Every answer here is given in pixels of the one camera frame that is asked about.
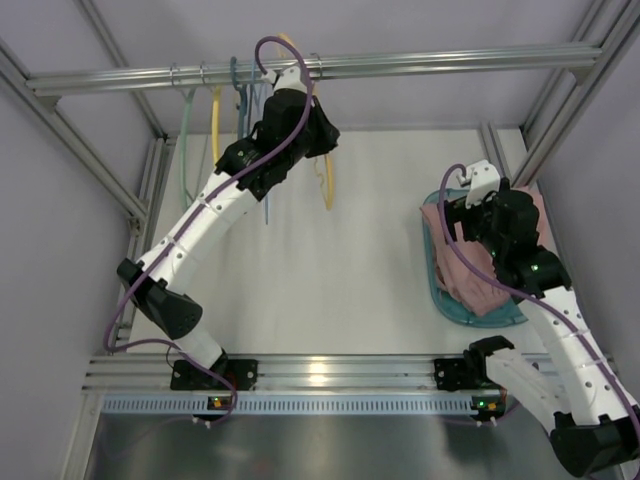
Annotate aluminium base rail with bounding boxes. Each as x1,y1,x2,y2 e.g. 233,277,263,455
81,352,624,394

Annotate aluminium hanging rail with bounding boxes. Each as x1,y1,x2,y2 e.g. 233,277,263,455
26,42,602,96

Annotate aluminium frame post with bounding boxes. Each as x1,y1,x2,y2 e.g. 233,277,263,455
0,0,176,236
511,1,639,186

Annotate teal transparent plastic bin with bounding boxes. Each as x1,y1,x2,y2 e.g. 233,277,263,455
420,192,526,328

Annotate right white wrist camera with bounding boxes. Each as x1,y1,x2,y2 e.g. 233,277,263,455
457,159,501,209

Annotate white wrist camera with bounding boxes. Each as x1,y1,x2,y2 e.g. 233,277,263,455
457,159,501,209
261,66,310,95

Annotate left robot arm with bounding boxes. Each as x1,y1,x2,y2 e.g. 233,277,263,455
117,88,340,376

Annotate pink trousers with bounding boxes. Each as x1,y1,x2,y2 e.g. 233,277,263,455
420,187,553,328

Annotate slotted grey cable duct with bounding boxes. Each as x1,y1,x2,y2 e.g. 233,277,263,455
102,394,477,416

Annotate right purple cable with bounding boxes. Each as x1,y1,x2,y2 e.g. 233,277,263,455
438,163,640,480

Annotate aluminium frame post left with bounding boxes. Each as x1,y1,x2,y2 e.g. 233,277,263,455
0,0,176,236

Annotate green hanger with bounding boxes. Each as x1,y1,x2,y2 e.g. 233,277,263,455
177,88,196,212

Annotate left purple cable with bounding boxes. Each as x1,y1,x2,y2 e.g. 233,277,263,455
102,35,317,416

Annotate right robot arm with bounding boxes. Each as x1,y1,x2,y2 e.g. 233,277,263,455
437,186,639,477

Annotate yellow hanger with trousers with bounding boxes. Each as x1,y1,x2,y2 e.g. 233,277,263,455
276,33,335,211

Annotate light blue hanger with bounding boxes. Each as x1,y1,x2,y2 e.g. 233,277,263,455
249,58,274,224

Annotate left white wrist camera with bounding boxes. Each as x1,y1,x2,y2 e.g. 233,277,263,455
261,66,310,95

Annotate aluminium frame post right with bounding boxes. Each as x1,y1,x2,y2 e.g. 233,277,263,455
511,1,639,186

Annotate purple cable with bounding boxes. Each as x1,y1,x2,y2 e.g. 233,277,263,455
102,35,317,416
438,163,640,480

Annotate dark teal hanger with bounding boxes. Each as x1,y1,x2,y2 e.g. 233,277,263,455
230,56,252,140

